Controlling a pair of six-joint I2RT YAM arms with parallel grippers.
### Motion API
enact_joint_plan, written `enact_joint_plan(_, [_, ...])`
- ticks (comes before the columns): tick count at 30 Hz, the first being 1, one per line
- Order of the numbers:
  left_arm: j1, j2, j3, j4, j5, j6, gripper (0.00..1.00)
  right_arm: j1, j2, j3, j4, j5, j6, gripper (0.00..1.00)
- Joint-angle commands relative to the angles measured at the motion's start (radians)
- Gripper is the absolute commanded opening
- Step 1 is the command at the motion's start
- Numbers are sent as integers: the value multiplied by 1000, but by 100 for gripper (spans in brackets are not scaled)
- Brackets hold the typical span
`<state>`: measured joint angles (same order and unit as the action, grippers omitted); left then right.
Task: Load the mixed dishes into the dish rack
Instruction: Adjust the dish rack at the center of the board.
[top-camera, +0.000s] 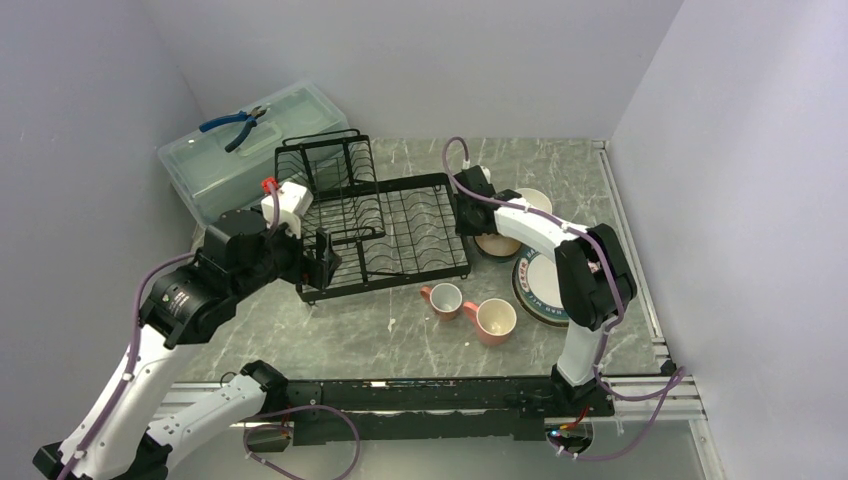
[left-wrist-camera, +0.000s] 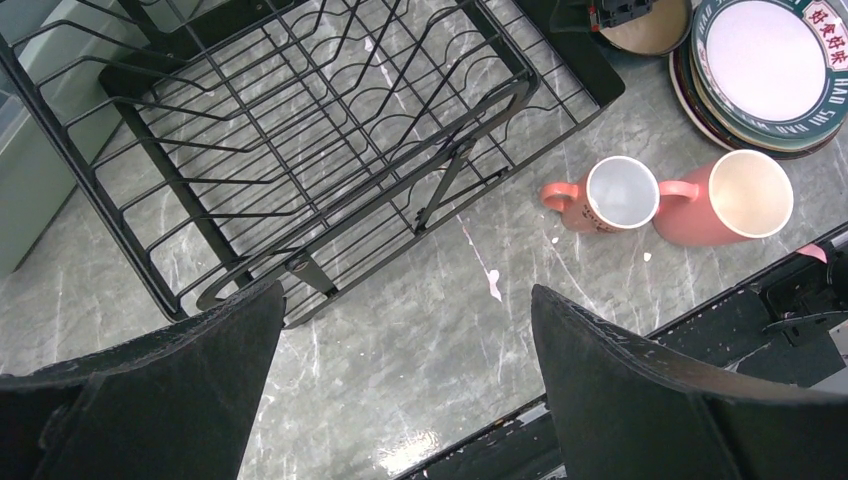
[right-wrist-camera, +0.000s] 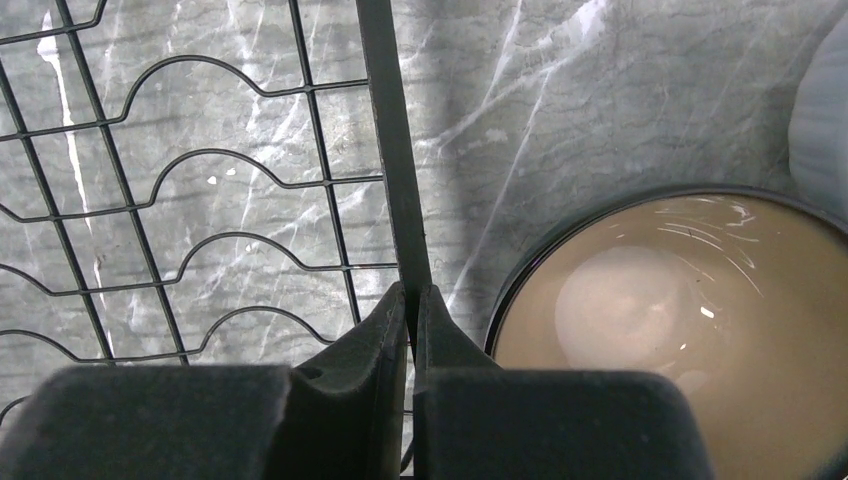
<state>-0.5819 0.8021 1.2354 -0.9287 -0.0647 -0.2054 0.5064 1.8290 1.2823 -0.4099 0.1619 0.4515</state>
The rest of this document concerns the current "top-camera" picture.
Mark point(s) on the green rimmed white plate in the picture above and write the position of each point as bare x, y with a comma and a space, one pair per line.
543, 285

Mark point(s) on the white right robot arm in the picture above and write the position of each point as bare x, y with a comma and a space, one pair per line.
593, 277

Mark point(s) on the small pink mug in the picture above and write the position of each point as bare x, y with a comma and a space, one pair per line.
445, 299

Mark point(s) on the white ceramic bowl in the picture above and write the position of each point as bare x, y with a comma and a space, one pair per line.
536, 199

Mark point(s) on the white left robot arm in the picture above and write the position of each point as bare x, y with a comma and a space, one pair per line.
177, 310

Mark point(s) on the black wire dish rack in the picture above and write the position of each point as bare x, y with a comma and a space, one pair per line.
386, 232

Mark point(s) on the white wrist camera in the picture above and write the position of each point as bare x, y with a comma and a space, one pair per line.
485, 172
284, 206

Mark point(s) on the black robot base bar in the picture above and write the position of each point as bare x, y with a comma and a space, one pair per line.
522, 408

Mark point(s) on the dark blue tan bowl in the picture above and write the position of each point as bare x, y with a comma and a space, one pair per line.
496, 247

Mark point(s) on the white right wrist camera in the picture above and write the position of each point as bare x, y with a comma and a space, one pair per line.
485, 172

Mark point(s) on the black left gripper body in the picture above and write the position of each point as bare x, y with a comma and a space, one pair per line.
283, 258

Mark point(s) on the clear plastic storage box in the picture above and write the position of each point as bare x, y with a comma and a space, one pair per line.
211, 181

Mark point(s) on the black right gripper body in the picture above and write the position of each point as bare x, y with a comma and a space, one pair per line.
463, 222

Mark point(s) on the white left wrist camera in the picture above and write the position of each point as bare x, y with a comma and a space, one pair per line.
284, 206

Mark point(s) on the large pink mug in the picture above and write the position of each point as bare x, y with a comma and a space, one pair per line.
494, 320

